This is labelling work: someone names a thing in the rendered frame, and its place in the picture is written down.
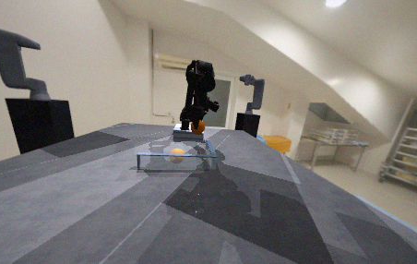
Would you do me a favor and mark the low clear l-shaped wall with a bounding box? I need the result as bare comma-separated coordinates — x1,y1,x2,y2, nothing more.
138,155,217,170

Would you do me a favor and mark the light blue l-shaped wall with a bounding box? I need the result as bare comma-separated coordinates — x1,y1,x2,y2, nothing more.
137,139,217,168

